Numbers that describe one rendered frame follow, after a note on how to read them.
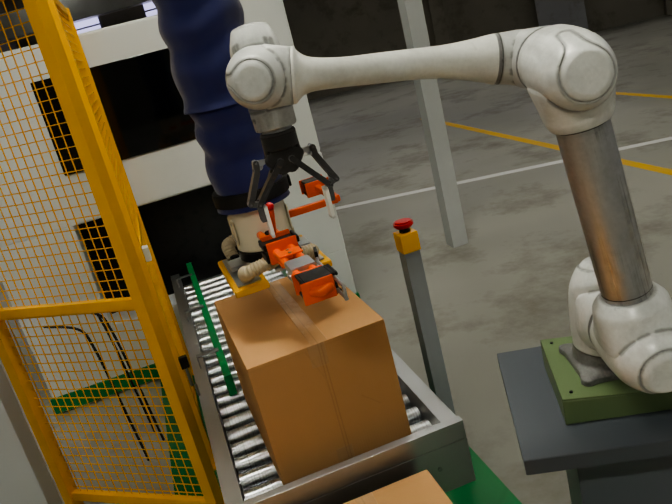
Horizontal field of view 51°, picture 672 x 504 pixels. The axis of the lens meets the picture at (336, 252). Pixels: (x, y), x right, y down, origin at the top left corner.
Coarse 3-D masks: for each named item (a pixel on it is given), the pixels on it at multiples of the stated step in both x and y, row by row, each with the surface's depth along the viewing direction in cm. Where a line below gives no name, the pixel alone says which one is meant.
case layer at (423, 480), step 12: (408, 480) 191; (420, 480) 190; (432, 480) 188; (372, 492) 190; (384, 492) 188; (396, 492) 187; (408, 492) 186; (420, 492) 185; (432, 492) 184; (444, 492) 183
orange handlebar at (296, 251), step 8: (320, 192) 233; (320, 200) 218; (336, 200) 218; (296, 208) 216; (304, 208) 216; (312, 208) 216; (288, 248) 177; (296, 248) 177; (280, 256) 174; (296, 256) 174; (280, 264) 176; (296, 272) 161; (312, 288) 149; (320, 288) 149; (328, 288) 149; (312, 296) 150; (320, 296) 150
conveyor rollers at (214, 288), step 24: (192, 288) 387; (216, 288) 379; (192, 312) 352; (216, 312) 345; (216, 360) 293; (216, 384) 276; (240, 384) 269; (240, 408) 252; (408, 408) 230; (240, 432) 235; (240, 456) 227; (264, 456) 219; (240, 480) 210; (264, 480) 211
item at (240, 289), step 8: (232, 256) 216; (224, 264) 219; (224, 272) 213; (232, 272) 210; (232, 280) 204; (256, 280) 198; (264, 280) 198; (232, 288) 199; (240, 288) 196; (248, 288) 195; (256, 288) 196; (264, 288) 197; (240, 296) 195
